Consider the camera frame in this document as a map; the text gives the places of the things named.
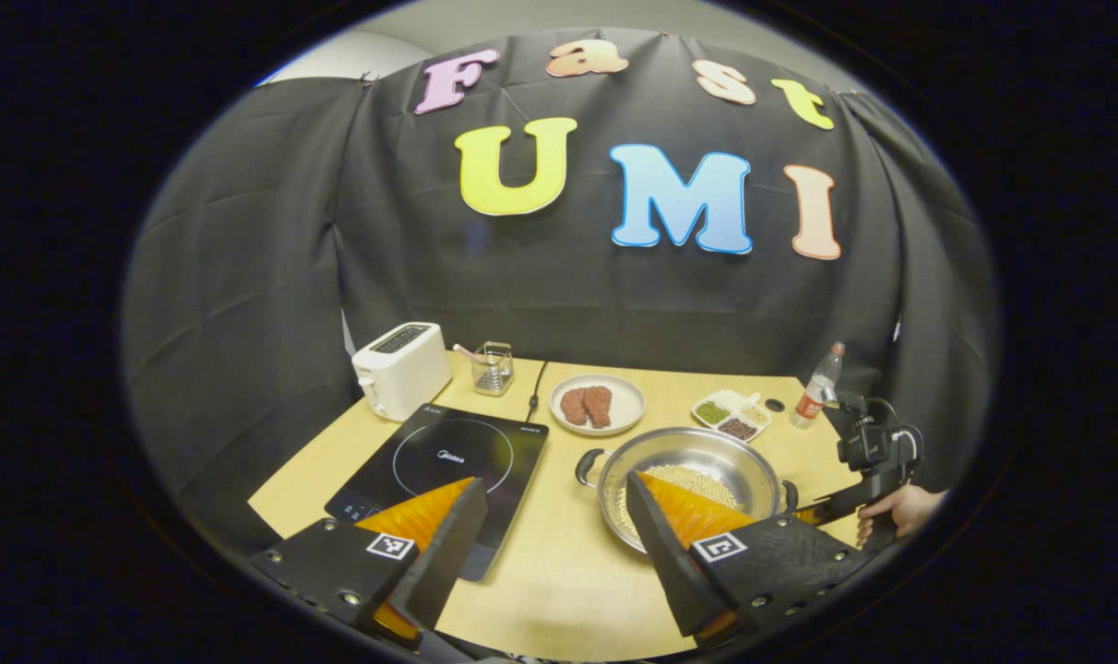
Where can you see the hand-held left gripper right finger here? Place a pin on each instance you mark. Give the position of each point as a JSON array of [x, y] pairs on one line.
[[665, 563]]

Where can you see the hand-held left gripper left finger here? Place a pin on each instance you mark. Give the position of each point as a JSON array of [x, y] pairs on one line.
[[448, 553]]

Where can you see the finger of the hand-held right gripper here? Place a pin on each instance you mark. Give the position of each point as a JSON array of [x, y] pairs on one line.
[[836, 510]]

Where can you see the black induction cooktop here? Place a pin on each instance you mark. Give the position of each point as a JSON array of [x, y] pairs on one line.
[[448, 456]]

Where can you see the steel pot with soybeans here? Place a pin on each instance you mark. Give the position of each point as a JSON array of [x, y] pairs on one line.
[[707, 456]]

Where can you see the clear plastic water bottle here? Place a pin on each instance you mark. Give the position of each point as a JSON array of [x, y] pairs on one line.
[[813, 397]]

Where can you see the white divided dish with beans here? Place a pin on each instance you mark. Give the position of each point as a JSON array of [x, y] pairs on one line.
[[730, 415]]

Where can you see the round white plate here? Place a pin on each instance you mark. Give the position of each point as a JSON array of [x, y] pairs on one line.
[[628, 406]]

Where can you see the brown meat piece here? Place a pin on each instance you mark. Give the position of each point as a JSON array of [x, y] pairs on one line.
[[600, 406], [573, 406]]

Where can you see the white toaster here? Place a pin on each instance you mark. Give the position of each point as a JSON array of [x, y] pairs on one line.
[[402, 369]]

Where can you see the pink stick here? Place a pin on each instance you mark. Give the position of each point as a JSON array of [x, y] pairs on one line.
[[465, 351]]

